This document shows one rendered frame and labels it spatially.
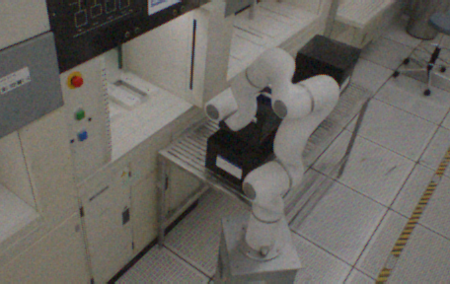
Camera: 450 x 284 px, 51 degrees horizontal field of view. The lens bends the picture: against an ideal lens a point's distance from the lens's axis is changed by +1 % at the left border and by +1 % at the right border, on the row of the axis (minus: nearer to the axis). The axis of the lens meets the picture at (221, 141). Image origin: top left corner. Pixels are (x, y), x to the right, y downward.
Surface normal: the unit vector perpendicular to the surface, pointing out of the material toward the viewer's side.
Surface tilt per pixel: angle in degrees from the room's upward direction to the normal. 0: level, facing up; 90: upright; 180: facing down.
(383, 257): 0
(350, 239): 0
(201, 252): 0
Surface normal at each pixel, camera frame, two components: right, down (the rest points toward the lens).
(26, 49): 0.81, 0.44
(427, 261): 0.09, -0.76
